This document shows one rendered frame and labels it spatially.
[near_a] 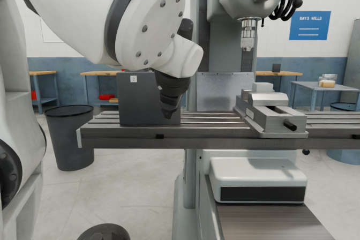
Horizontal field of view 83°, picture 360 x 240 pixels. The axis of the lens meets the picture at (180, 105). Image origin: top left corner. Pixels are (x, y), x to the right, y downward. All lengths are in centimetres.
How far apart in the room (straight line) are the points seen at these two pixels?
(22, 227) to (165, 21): 50
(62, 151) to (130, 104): 180
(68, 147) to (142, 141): 173
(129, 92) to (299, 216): 64
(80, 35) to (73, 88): 551
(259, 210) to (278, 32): 501
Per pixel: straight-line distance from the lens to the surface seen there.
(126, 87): 73
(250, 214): 69
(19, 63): 45
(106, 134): 77
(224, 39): 118
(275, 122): 67
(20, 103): 41
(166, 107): 56
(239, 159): 76
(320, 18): 597
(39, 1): 21
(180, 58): 34
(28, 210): 55
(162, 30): 17
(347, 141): 93
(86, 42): 18
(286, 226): 69
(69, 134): 236
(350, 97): 604
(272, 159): 80
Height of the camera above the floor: 117
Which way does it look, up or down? 13 degrees down
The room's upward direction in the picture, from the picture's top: straight up
